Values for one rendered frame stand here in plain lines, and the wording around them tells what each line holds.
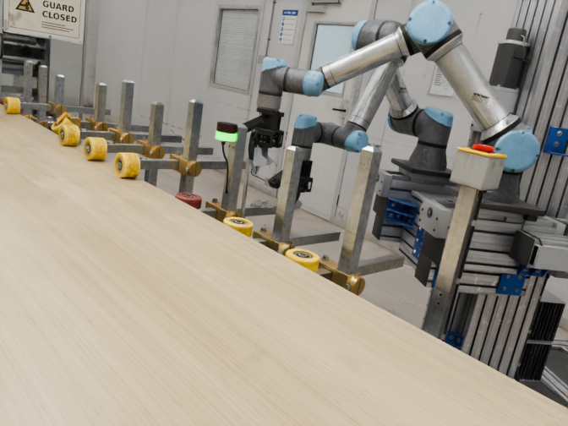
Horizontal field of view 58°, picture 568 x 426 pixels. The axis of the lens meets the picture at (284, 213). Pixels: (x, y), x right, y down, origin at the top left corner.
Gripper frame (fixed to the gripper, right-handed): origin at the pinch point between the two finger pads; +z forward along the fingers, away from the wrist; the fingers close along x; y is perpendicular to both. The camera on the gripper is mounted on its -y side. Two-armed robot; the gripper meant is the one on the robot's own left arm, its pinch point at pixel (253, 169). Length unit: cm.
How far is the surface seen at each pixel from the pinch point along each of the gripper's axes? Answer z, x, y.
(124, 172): 6.0, -23.9, -32.4
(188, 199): 8.1, -24.5, -6.5
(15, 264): 9, -87, 5
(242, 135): -11.7, -11.7, 1.1
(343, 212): 84, 307, -72
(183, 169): 4.7, -5.2, -23.9
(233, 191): 5.6, -11.9, 0.9
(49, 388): 9, -107, 38
